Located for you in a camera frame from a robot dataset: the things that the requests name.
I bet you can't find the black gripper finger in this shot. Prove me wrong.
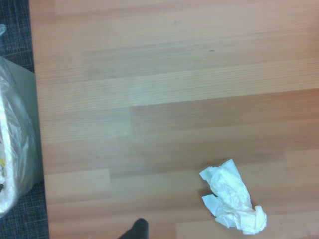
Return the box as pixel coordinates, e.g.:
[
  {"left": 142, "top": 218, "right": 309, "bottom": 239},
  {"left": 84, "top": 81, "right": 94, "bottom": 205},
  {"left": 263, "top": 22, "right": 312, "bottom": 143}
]
[{"left": 119, "top": 218, "right": 149, "bottom": 239}]

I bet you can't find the white tissue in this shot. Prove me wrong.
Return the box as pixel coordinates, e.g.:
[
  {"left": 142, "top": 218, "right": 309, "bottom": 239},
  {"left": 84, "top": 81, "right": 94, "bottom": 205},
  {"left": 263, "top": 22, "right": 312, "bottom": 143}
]
[{"left": 199, "top": 159, "right": 268, "bottom": 236}]

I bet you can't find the beige plastic trash bin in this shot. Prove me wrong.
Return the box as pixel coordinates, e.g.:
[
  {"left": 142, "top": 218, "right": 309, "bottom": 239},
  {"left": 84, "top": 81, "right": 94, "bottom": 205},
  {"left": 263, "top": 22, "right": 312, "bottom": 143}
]
[{"left": 0, "top": 56, "right": 42, "bottom": 219}]

